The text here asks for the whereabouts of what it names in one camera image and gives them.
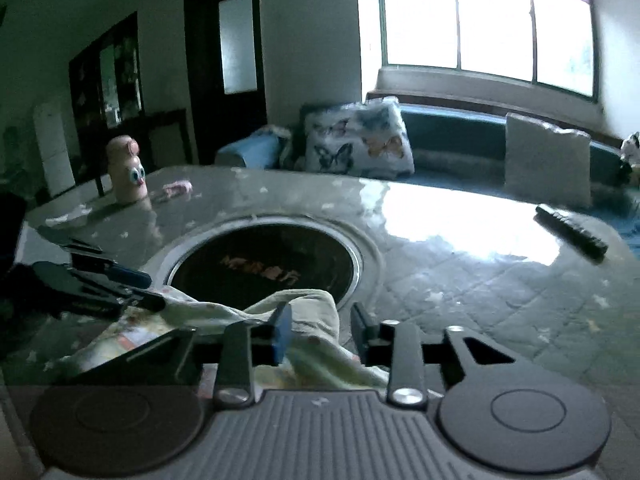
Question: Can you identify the patterned children's garment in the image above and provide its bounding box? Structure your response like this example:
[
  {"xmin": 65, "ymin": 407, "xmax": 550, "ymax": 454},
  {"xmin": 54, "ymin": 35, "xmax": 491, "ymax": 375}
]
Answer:
[{"xmin": 64, "ymin": 286, "xmax": 388, "ymax": 392}]

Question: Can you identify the round induction cooker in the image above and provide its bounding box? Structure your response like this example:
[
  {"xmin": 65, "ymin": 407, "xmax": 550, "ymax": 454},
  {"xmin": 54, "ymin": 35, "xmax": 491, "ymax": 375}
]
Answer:
[{"xmin": 136, "ymin": 213, "xmax": 386, "ymax": 316}]

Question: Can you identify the pink cartoon bottle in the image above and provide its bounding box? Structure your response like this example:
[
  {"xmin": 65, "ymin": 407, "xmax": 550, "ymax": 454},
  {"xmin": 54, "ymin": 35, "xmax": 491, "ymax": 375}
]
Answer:
[{"xmin": 106, "ymin": 136, "xmax": 148, "ymax": 205}]

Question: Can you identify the white refrigerator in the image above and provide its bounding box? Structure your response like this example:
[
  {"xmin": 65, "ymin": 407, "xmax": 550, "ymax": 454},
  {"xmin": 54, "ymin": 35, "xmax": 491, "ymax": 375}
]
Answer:
[{"xmin": 34, "ymin": 100, "xmax": 75, "ymax": 197}]

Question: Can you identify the blue cushion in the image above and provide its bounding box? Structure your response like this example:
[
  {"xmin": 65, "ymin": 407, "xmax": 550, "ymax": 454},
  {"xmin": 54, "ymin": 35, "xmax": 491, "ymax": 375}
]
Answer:
[{"xmin": 214, "ymin": 125, "xmax": 293, "ymax": 169}]

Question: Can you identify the butterfly print pillow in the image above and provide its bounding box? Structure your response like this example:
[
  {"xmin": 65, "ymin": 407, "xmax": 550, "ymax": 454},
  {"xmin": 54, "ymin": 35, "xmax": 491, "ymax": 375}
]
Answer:
[{"xmin": 304, "ymin": 96, "xmax": 414, "ymax": 180}]

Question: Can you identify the black remote control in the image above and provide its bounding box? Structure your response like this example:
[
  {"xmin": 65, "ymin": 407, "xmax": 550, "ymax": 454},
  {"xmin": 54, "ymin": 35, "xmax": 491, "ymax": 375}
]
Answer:
[{"xmin": 535, "ymin": 204, "xmax": 608, "ymax": 261}]

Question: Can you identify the green bench sofa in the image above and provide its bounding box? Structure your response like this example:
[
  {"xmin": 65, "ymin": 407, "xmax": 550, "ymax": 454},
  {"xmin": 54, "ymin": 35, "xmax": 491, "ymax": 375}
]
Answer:
[{"xmin": 399, "ymin": 103, "xmax": 639, "ymax": 254}]

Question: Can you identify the plain grey pillow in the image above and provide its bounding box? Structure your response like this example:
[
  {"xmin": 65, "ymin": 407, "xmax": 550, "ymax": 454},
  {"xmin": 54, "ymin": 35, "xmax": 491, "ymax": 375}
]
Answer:
[{"xmin": 504, "ymin": 113, "xmax": 591, "ymax": 208}]

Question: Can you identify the dark door with glass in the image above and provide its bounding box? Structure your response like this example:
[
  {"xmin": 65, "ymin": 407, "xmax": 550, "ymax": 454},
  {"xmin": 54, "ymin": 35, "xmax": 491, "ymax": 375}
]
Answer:
[{"xmin": 183, "ymin": 0, "xmax": 267, "ymax": 165}]

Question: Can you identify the black white plush toy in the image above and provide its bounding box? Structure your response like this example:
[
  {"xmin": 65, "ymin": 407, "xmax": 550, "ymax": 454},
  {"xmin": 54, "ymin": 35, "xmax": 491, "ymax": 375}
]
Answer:
[{"xmin": 620, "ymin": 131, "xmax": 640, "ymax": 168}]

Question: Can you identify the pink hair tie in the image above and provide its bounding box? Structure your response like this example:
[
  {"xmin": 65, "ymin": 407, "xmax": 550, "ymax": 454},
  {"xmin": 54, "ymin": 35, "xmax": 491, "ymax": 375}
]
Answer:
[{"xmin": 152, "ymin": 179, "xmax": 194, "ymax": 201}]

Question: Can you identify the window with green frame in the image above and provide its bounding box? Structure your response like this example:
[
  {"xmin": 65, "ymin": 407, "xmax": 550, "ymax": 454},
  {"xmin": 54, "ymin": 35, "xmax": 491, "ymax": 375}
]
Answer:
[{"xmin": 380, "ymin": 0, "xmax": 598, "ymax": 100}]

